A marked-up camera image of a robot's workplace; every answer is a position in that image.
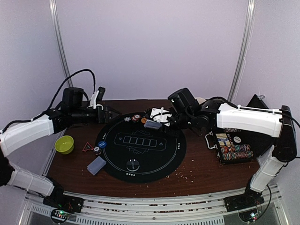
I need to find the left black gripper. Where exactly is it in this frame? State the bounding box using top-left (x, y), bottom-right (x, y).
top-left (70, 105), bottom-right (121, 124)

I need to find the white blue poker chip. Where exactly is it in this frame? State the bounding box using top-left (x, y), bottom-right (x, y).
top-left (124, 117), bottom-right (131, 122)

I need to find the red poker chip stack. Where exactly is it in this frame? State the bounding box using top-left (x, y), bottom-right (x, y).
top-left (131, 114), bottom-right (141, 122)

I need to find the grey card deck box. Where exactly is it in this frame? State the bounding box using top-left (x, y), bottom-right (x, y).
top-left (144, 120), bottom-right (162, 130)

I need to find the cream ceramic mug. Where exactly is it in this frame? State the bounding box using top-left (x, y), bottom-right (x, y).
top-left (195, 97), bottom-right (207, 105)

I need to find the blue small blind button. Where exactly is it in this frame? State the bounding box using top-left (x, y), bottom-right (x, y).
top-left (97, 141), bottom-right (107, 149)

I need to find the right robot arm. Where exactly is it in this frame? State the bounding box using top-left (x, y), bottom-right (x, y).
top-left (159, 88), bottom-right (297, 207)

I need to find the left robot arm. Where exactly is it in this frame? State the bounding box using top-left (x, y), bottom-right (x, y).
top-left (0, 105), bottom-right (121, 208)

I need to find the round black poker mat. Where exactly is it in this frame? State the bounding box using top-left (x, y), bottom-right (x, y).
top-left (95, 113), bottom-right (187, 183)

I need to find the red black triangle token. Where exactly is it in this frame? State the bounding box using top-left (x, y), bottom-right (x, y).
top-left (82, 142), bottom-right (94, 152)

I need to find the lime green bowl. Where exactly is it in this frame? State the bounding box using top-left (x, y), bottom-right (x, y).
top-left (55, 135), bottom-right (74, 155)

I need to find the black poker chip case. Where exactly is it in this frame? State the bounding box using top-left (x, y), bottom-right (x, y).
top-left (204, 94), bottom-right (274, 165)

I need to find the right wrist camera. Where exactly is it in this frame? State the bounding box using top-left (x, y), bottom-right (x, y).
top-left (144, 107), bottom-right (173, 124)

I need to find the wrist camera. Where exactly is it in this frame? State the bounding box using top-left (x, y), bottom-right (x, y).
top-left (144, 107), bottom-right (173, 124)
top-left (89, 87), bottom-right (106, 110)

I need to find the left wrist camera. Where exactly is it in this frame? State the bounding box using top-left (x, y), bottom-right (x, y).
top-left (89, 87), bottom-right (106, 110)

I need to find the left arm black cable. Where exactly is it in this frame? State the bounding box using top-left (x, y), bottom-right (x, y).
top-left (46, 68), bottom-right (97, 113)

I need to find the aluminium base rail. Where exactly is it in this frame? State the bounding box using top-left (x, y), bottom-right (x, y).
top-left (18, 184), bottom-right (290, 225)

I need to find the right aluminium frame post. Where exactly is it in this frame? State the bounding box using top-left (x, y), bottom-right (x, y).
top-left (227, 0), bottom-right (256, 103)

